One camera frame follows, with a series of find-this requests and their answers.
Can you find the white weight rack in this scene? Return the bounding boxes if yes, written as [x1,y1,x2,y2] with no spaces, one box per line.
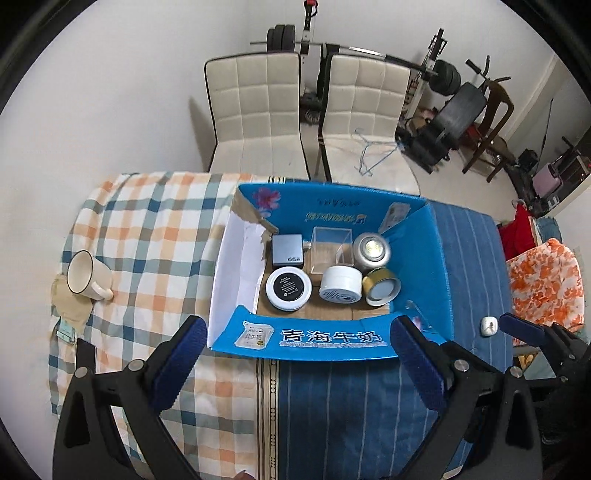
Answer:
[295,0,448,125]

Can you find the black weight bench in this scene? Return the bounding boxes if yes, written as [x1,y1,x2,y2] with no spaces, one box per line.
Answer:
[399,58,511,174]

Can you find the small grey square box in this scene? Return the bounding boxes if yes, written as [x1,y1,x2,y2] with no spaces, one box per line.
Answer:
[271,234,304,270]

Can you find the gold tin with lid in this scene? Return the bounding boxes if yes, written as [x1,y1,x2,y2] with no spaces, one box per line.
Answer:
[362,268,400,308]

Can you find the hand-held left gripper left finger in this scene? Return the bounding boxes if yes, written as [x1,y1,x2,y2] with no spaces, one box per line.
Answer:
[53,316,208,480]

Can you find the round black white compact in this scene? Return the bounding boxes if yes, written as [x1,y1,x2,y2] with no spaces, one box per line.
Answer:
[265,268,311,311]

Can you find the pink suitcase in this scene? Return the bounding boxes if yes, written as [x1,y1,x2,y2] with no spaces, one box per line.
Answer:
[533,161,561,197]

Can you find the silver tin can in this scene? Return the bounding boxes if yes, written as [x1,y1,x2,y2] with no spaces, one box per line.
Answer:
[353,232,392,270]

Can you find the orange floral blanket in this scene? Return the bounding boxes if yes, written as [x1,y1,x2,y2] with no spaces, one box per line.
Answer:
[505,239,585,330]

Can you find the white round jar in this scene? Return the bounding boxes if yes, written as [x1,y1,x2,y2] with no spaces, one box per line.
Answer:
[318,265,363,304]

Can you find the red cloth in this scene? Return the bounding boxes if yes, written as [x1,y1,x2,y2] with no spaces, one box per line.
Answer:
[498,203,534,261]

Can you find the barbell with black plates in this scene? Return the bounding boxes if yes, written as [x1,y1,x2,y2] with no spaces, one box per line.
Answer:
[249,25,462,97]

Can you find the white mug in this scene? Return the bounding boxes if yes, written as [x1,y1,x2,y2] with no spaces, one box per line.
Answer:
[66,250,115,302]

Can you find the beige cloth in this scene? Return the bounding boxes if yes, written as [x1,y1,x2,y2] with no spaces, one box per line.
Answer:
[50,275,93,330]

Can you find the white padded chair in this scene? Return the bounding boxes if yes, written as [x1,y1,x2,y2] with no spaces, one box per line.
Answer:
[204,52,311,181]
[316,53,422,197]

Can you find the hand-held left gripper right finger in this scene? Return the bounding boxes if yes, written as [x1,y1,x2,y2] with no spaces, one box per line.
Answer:
[390,315,543,480]

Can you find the clear plastic box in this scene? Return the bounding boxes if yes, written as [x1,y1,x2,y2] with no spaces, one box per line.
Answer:
[302,226,355,276]

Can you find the brown wooden chair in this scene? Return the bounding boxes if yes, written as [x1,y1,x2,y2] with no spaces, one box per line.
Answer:
[462,80,515,183]

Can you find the blue cardboard box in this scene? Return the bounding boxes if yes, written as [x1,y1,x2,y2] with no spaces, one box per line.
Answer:
[208,181,451,363]

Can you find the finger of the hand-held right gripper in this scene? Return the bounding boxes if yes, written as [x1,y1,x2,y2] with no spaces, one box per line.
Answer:
[500,312,591,370]

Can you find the small green packet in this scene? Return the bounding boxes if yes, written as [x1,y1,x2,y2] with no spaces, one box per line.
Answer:
[54,318,77,343]

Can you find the wire clothes hangers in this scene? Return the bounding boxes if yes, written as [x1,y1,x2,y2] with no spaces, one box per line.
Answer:
[353,128,399,177]

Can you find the black phone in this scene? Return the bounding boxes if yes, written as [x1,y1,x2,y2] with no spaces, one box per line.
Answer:
[75,338,97,370]

